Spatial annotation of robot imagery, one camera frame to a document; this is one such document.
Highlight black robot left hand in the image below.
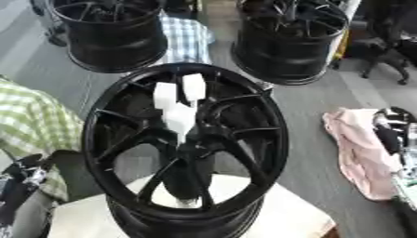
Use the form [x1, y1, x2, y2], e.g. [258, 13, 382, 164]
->
[0, 152, 52, 231]

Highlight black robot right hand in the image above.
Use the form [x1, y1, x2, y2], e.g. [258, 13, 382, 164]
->
[371, 106, 417, 156]

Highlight black wheel rim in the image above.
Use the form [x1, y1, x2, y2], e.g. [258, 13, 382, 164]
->
[229, 0, 351, 86]
[47, 0, 171, 74]

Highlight black spoked wheel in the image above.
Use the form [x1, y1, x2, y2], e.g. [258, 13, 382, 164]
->
[79, 62, 290, 238]

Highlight white pin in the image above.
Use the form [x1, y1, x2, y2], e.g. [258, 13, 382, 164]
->
[181, 73, 209, 108]
[151, 81, 180, 111]
[161, 102, 199, 141]

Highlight pink cloth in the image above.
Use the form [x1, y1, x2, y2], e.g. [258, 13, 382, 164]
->
[320, 107, 404, 202]

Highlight person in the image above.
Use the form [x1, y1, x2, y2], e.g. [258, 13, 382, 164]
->
[0, 74, 87, 203]

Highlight black office chair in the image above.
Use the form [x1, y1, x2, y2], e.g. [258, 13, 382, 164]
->
[329, 0, 417, 86]

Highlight blue white checked cloth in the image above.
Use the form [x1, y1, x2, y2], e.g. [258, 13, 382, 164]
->
[157, 12, 217, 65]

